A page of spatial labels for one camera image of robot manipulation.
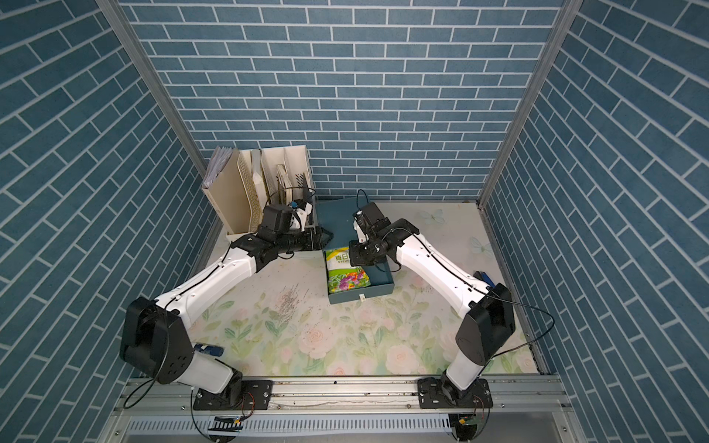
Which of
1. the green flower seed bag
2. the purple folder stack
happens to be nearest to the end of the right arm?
the green flower seed bag

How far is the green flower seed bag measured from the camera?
77cm

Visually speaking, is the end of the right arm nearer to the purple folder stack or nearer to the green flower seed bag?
the green flower seed bag

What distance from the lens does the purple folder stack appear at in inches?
34.0

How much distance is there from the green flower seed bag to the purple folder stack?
44 cm
